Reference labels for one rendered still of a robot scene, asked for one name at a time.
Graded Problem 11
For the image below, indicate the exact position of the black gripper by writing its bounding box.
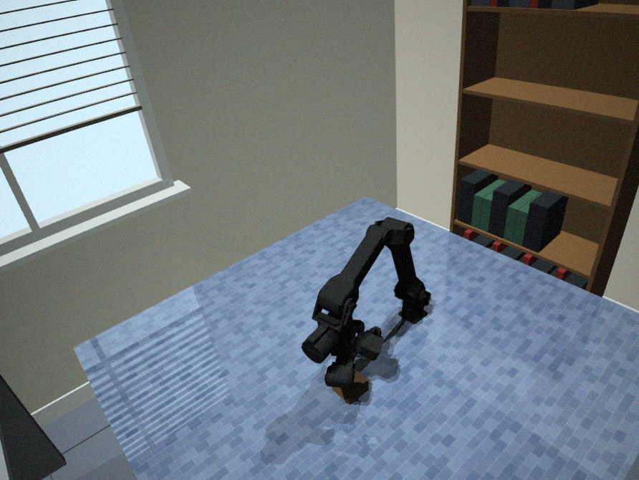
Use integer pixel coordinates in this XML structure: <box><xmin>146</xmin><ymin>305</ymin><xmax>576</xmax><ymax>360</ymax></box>
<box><xmin>325</xmin><ymin>320</ymin><xmax>365</xmax><ymax>388</ymax></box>

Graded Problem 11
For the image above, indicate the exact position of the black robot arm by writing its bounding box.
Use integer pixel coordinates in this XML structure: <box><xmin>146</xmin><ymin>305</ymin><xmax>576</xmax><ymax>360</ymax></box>
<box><xmin>301</xmin><ymin>217</ymin><xmax>431</xmax><ymax>363</ymax></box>

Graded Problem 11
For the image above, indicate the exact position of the brown wooden block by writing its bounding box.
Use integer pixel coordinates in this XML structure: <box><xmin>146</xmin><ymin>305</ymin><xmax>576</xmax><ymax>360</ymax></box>
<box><xmin>332</xmin><ymin>371</ymin><xmax>369</xmax><ymax>405</ymax></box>

